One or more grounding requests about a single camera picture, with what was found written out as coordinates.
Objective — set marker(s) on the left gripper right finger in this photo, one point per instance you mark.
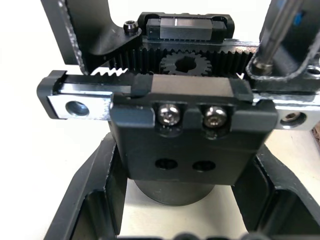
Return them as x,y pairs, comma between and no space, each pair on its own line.
280,195

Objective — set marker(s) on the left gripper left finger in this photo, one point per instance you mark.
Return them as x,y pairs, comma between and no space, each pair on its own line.
95,180

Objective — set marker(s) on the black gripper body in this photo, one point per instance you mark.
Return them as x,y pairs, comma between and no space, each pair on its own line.
190,155

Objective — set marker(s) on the black finger piece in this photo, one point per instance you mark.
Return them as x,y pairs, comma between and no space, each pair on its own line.
285,68

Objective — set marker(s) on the black hex socket screw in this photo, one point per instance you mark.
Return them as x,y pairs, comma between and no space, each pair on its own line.
262,66

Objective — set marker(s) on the black mounted finger bracket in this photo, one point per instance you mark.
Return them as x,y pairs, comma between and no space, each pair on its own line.
95,30

